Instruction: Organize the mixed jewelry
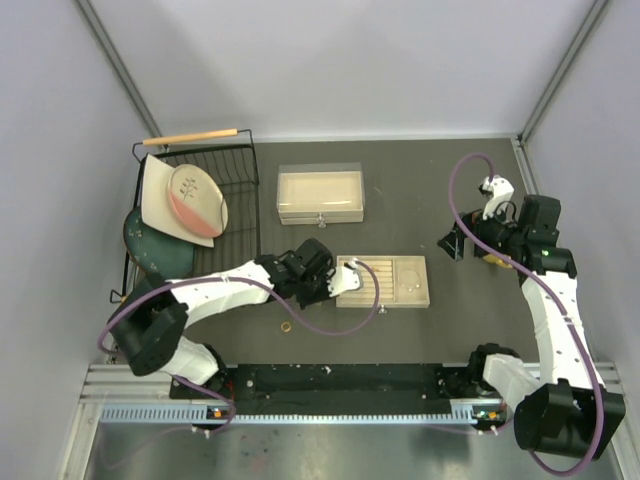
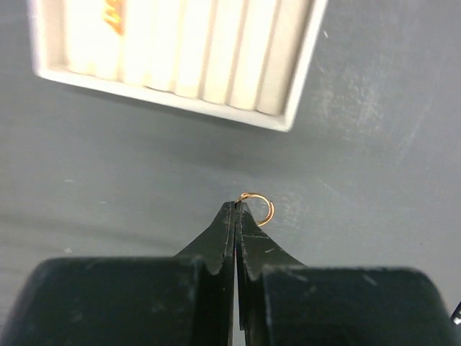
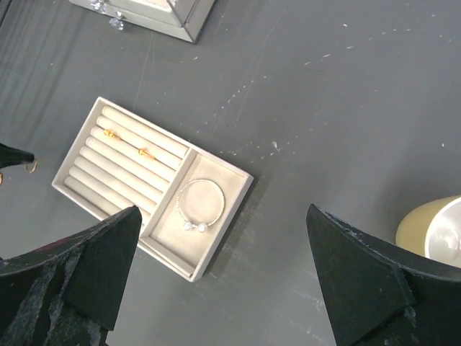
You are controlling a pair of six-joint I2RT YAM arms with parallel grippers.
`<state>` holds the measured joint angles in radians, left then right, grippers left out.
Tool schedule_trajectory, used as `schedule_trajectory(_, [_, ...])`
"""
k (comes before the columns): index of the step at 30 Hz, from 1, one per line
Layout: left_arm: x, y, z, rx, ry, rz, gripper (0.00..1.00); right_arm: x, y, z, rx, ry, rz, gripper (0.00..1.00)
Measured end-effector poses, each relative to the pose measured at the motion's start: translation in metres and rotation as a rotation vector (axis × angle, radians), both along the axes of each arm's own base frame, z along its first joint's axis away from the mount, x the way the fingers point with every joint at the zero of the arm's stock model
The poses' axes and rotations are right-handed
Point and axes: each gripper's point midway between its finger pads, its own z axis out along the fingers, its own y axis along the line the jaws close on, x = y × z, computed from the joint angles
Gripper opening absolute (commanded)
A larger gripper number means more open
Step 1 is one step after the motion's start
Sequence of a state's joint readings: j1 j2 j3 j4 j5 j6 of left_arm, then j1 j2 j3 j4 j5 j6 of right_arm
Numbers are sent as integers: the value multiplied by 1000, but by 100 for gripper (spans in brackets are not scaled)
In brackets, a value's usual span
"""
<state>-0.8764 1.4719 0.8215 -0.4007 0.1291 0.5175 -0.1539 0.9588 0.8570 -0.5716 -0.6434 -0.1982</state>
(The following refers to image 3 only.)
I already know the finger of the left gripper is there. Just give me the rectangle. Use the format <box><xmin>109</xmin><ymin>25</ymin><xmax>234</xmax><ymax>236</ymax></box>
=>
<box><xmin>0</xmin><ymin>143</ymin><xmax>35</xmax><ymax>169</ymax></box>

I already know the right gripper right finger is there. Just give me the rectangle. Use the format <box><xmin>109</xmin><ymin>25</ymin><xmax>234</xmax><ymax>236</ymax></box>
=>
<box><xmin>306</xmin><ymin>204</ymin><xmax>460</xmax><ymax>346</ymax></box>

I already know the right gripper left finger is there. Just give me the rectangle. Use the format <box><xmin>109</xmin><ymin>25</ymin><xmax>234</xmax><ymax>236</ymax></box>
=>
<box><xmin>1</xmin><ymin>206</ymin><xmax>142</xmax><ymax>345</ymax></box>

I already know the beige velvet jewelry tray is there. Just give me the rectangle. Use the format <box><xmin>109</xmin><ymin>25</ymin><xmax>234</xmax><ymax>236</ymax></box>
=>
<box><xmin>52</xmin><ymin>97</ymin><xmax>253</xmax><ymax>282</ymax></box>

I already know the clear acrylic jewelry box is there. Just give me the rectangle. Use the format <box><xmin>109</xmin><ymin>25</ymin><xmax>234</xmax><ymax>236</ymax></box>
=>
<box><xmin>71</xmin><ymin>0</ymin><xmax>215</xmax><ymax>43</ymax></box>

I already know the yellow mug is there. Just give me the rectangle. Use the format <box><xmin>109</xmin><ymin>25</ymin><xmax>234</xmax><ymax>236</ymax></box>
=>
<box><xmin>395</xmin><ymin>195</ymin><xmax>460</xmax><ymax>267</ymax></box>

